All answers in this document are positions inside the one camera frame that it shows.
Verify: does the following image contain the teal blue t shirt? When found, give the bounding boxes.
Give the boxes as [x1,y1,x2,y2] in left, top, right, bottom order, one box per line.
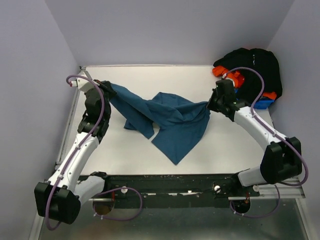
[110,84,210,165]

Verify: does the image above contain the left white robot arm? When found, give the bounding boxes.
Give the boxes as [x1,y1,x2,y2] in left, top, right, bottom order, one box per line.
[34,79,116,231]

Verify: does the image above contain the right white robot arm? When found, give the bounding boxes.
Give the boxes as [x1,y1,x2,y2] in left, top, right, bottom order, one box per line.
[207,79,303,196]

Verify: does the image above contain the orange t shirt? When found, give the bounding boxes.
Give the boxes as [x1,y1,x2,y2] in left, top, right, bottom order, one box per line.
[212,65,277,100]

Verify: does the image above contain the blue plastic bin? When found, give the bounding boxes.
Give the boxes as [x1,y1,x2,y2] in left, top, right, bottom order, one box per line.
[235,88,277,110]

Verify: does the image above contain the black t shirt pile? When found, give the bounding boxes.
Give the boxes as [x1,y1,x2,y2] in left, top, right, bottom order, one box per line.
[213,47,283,101]

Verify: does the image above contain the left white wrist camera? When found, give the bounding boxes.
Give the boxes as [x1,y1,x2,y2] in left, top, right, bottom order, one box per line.
[69,70,94,93]

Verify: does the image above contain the aluminium table edge rail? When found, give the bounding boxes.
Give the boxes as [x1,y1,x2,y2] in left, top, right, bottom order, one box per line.
[54,88,80,170]

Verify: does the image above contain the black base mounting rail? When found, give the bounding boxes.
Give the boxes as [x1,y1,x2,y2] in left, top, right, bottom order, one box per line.
[103,174,260,209]

